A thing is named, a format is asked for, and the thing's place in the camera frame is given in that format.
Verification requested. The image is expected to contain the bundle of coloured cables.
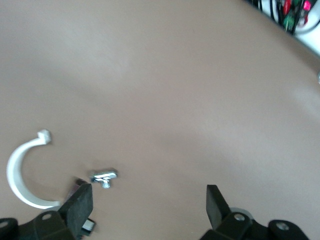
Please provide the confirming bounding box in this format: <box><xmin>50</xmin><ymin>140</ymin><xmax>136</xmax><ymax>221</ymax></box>
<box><xmin>246</xmin><ymin>0</ymin><xmax>320</xmax><ymax>35</ymax></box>

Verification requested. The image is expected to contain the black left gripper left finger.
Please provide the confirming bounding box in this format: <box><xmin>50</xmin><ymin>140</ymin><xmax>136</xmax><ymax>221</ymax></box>
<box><xmin>17</xmin><ymin>183</ymin><xmax>94</xmax><ymax>240</ymax></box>

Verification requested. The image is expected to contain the brown terminal block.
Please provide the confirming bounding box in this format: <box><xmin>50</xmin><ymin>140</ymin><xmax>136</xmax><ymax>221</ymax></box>
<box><xmin>66</xmin><ymin>176</ymin><xmax>86</xmax><ymax>201</ymax></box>

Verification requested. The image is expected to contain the silver metal T-nut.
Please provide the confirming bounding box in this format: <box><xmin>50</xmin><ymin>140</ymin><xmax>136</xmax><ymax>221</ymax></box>
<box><xmin>89</xmin><ymin>166</ymin><xmax>119</xmax><ymax>190</ymax></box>

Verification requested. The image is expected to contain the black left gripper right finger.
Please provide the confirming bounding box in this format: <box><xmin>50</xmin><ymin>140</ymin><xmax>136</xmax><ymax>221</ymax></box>
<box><xmin>198</xmin><ymin>184</ymin><xmax>270</xmax><ymax>240</ymax></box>

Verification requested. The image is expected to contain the small black white switch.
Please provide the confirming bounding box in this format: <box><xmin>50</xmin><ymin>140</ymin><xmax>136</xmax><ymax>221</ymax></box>
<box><xmin>80</xmin><ymin>218</ymin><xmax>97</xmax><ymax>237</ymax></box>

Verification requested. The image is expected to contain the white table edge rail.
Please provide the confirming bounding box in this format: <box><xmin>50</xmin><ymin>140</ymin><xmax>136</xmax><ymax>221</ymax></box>
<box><xmin>292</xmin><ymin>9</ymin><xmax>320</xmax><ymax>57</ymax></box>

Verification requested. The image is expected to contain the white curved plastic clamp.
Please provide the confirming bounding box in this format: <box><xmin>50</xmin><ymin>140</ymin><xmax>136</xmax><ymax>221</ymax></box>
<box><xmin>5</xmin><ymin>129</ymin><xmax>62</xmax><ymax>210</ymax></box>

